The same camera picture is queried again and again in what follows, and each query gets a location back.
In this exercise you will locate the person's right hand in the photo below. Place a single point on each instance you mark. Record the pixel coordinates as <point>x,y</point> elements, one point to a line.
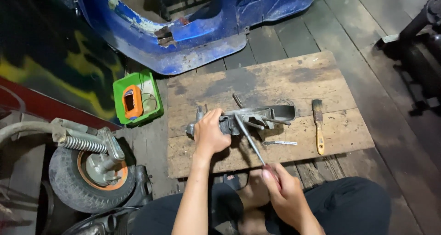
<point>286,193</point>

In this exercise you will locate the person's left hand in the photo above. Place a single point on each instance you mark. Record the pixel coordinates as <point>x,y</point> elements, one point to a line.
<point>208,135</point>

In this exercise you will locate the grey metal engine casing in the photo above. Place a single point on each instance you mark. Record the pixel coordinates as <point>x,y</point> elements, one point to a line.
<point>241,119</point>

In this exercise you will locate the long metal screwdriver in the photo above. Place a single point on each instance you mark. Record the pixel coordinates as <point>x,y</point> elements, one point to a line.
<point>249,140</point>

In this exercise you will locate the flat metal strip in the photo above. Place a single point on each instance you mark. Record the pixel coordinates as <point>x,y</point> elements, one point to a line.
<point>280,143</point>

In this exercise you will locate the black sandal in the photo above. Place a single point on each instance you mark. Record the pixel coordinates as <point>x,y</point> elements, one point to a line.
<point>232,181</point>

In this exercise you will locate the wooden work board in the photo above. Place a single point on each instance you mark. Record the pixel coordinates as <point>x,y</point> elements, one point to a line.
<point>268,114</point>

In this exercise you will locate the green plastic tray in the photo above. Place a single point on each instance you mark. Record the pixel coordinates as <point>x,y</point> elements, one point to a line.
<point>151,100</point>

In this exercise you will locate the orange plastic part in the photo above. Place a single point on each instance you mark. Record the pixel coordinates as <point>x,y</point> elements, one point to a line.
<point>132,102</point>

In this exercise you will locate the blue scooter body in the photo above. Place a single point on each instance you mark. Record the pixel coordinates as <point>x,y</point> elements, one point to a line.
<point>193,31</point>

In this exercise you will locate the small scooter wheel with fork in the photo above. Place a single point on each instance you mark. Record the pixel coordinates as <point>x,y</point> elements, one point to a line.
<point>91,162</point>

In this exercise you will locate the painted black yellow panel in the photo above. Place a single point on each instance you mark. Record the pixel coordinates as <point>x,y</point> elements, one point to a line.
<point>58,52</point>

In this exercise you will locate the black machine part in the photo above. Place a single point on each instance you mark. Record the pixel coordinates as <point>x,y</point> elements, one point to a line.
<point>415,48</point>

